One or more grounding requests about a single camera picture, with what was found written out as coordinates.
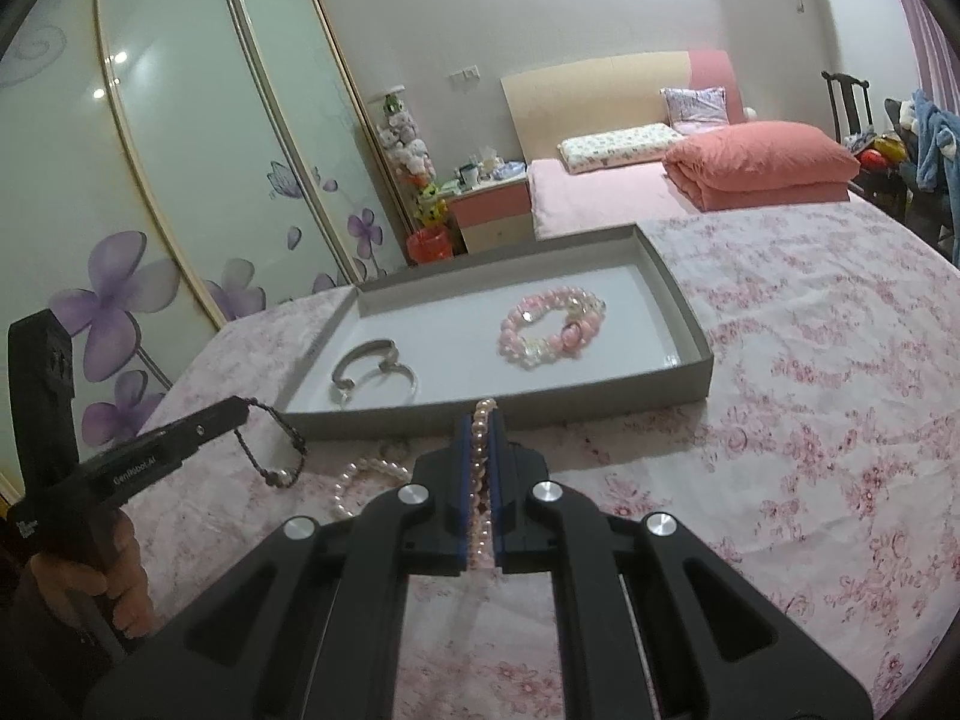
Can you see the bed with pink sheet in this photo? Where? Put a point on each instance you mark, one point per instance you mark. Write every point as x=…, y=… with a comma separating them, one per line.
x=600, y=195

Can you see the blue fleece robe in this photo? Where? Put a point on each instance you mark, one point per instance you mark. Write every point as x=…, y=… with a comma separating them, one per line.
x=941, y=157

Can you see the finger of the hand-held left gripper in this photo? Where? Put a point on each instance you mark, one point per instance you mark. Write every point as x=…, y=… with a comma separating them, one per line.
x=221, y=424

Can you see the person's left hand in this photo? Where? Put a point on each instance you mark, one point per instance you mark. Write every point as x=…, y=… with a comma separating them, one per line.
x=127, y=585

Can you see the white mug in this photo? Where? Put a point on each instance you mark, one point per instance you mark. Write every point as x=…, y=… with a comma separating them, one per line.
x=470, y=176

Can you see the floral sliding door wardrobe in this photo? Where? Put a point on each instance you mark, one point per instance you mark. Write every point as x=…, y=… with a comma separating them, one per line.
x=150, y=165

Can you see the pink curtain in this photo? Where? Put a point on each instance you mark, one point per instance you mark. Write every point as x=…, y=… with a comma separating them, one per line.
x=934, y=30

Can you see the beige and pink headboard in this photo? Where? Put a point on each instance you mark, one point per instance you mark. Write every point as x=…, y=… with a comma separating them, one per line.
x=585, y=97

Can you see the white wall switch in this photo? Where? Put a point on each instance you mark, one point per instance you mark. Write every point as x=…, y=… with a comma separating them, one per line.
x=464, y=73

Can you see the red waste bin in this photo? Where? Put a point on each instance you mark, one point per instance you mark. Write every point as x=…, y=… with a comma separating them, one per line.
x=429, y=246

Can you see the pink floral tablecloth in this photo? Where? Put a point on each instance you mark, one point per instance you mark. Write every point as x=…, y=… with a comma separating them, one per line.
x=787, y=427

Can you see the small purple pillow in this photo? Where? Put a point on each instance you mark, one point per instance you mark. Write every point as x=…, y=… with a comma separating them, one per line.
x=694, y=109

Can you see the grey cardboard tray box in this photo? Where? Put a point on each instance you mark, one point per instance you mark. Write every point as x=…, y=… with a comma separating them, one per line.
x=465, y=315

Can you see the folded pink quilt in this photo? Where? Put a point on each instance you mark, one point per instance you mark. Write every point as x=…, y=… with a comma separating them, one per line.
x=757, y=165

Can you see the colourful toys on chair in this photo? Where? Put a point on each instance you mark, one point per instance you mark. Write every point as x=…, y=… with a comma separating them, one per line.
x=877, y=154

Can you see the plush toy bouquet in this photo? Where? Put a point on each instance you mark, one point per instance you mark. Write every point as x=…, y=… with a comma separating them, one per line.
x=405, y=142

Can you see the dark wooden chair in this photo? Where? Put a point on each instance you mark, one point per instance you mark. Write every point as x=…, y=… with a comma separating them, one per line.
x=847, y=105

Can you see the white floral pillow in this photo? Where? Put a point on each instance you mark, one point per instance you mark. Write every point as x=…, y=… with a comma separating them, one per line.
x=615, y=146

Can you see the pink and white nightstand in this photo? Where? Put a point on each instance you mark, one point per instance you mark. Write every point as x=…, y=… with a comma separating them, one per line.
x=491, y=217

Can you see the yellow plush toy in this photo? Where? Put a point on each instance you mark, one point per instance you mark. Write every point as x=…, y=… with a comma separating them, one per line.
x=430, y=204

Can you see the wide silver cuff bangle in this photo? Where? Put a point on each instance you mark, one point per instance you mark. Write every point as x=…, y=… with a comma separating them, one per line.
x=360, y=361

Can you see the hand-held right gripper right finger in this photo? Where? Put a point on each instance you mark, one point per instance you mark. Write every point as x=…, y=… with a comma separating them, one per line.
x=499, y=547

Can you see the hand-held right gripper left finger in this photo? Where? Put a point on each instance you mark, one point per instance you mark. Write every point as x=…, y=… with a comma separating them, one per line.
x=465, y=502

